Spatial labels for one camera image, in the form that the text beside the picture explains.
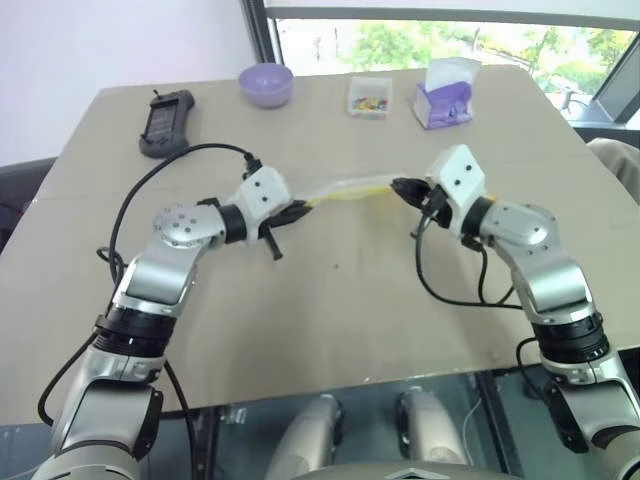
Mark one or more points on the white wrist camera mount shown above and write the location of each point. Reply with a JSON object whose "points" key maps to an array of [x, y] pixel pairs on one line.
{"points": [[457, 175], [262, 192]]}

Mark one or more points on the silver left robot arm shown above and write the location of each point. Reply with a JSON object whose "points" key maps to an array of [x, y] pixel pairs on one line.
{"points": [[160, 270]]}

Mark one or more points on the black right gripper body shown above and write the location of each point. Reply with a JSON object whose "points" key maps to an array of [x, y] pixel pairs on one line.
{"points": [[437, 207]]}

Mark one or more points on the clear plastic zip bag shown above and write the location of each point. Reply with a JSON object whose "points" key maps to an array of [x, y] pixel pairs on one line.
{"points": [[345, 191]]}

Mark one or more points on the black handheld controller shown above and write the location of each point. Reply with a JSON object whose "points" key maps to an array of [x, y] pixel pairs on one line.
{"points": [[165, 122]]}

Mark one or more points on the purple tissue pack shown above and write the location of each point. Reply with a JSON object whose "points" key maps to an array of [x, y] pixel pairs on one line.
{"points": [[445, 97]]}

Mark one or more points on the grey robot torso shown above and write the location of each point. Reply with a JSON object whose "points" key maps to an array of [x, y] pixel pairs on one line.
{"points": [[410, 470]]}

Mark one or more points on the purple bowl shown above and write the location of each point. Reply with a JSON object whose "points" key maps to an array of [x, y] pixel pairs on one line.
{"points": [[265, 86]]}

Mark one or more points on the dark monitor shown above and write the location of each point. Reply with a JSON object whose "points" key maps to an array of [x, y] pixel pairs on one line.
{"points": [[620, 90]]}

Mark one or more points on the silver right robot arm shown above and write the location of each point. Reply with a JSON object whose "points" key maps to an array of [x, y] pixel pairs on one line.
{"points": [[550, 270]]}

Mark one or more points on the tan rounded cushion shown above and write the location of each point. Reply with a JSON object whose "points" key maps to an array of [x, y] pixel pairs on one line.
{"points": [[617, 167]]}

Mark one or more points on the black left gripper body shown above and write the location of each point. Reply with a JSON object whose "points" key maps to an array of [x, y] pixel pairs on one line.
{"points": [[277, 216]]}

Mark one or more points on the dark window frame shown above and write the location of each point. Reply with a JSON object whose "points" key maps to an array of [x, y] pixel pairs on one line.
{"points": [[272, 37]]}

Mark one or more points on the black chair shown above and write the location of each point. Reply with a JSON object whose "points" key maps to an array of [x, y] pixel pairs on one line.
{"points": [[22, 195]]}

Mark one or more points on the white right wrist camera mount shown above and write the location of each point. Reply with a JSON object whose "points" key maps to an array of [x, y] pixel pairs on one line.
{"points": [[457, 175]]}

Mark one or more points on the clear box of coloured bits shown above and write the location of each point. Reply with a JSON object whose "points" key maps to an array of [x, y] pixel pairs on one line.
{"points": [[369, 97]]}

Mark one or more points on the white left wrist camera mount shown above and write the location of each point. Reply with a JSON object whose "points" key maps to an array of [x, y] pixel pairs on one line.
{"points": [[262, 192]]}

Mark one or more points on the grey rounded robot leg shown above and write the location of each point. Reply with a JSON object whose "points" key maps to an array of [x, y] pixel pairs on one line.
{"points": [[310, 435], [432, 425]]}

